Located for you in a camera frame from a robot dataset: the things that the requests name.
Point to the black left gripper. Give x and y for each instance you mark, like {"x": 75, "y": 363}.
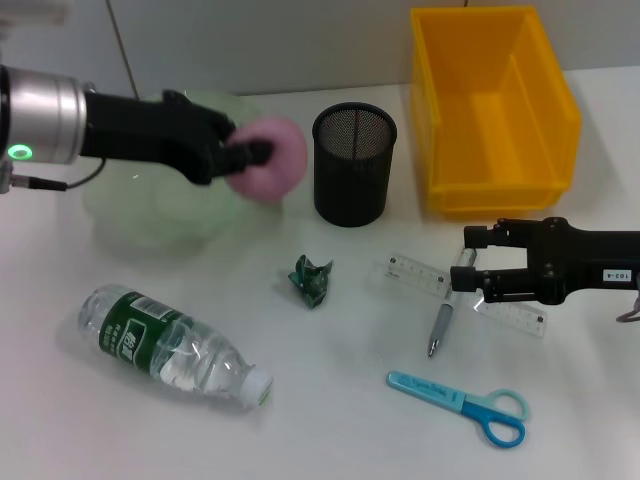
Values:
{"x": 140, "y": 130}

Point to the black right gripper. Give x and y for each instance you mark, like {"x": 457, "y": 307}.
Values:
{"x": 580, "y": 260}

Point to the pink peach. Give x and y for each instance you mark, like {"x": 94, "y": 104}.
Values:
{"x": 285, "y": 160}

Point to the green plastic wrapper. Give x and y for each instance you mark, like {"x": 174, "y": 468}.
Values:
{"x": 310, "y": 282}

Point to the clear green label water bottle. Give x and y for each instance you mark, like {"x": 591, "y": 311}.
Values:
{"x": 165, "y": 345}

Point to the clear plastic ruler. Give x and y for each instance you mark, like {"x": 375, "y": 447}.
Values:
{"x": 415, "y": 272}

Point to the silver pen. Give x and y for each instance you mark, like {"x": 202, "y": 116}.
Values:
{"x": 442, "y": 320}

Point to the green glass fruit plate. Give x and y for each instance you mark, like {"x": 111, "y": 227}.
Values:
{"x": 150, "y": 215}

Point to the black mesh pen holder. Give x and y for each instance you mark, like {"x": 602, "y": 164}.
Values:
{"x": 352, "y": 170}

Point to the blue scissors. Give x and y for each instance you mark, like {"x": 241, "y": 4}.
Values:
{"x": 450, "y": 397}

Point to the yellow plastic bin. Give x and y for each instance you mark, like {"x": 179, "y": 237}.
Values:
{"x": 500, "y": 130}

